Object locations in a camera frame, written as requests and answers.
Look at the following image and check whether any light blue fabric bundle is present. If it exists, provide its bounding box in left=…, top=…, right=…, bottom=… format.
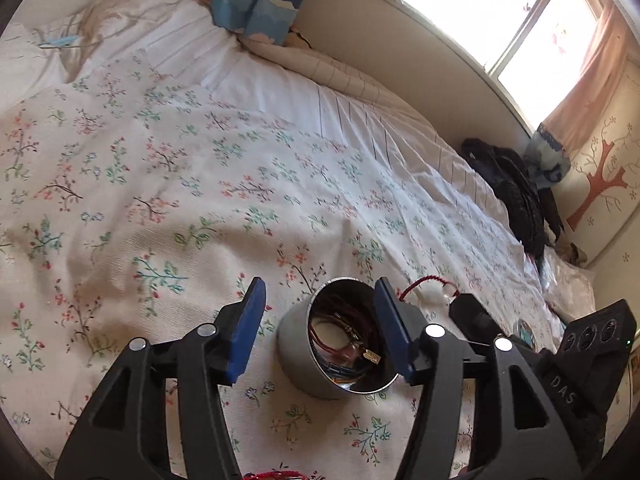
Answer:
left=524, top=127, right=571, bottom=192

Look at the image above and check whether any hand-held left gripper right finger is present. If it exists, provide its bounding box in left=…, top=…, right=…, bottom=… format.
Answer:
left=374, top=276, right=583, bottom=480

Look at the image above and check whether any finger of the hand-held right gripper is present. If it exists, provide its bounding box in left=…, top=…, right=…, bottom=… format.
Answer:
left=448, top=293, right=502, bottom=347

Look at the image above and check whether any tangle of cord bracelets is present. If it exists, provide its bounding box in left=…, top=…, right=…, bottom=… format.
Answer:
left=308, top=300, right=396, bottom=386

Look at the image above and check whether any clear plastic bag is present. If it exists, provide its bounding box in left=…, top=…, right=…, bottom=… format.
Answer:
left=539, top=249, right=598, bottom=322

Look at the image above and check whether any black jacket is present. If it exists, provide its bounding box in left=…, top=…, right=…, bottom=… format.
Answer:
left=460, top=137, right=566, bottom=266

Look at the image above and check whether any round tin lid blue print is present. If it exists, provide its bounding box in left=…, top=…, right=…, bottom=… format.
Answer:
left=511, top=319, right=540, bottom=353

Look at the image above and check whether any floral bed sheet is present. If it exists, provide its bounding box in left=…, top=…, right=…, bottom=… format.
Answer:
left=0, top=67, right=561, bottom=480

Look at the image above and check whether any red cord bracelet with bead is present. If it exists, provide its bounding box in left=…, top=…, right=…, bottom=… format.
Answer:
left=399, top=275, right=462, bottom=306

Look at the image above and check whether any peach curtain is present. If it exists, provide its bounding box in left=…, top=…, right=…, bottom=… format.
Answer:
left=542, top=2, right=632, bottom=153

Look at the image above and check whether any round metal tin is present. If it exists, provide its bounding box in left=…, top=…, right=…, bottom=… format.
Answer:
left=277, top=277, right=401, bottom=400

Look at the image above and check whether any red braided bracelet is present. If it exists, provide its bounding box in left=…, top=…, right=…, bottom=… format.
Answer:
left=242, top=469, right=321, bottom=480

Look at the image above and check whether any window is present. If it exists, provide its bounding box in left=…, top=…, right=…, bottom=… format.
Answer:
left=395, top=0, right=606, bottom=131

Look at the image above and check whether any white striped duvet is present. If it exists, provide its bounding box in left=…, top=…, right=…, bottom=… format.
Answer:
left=0, top=0, right=511, bottom=221

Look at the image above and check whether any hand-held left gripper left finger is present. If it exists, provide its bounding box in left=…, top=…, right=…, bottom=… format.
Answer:
left=54, top=276, right=267, bottom=480

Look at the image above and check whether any beige striped quilt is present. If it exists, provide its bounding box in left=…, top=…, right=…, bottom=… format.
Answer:
left=244, top=30, right=418, bottom=113

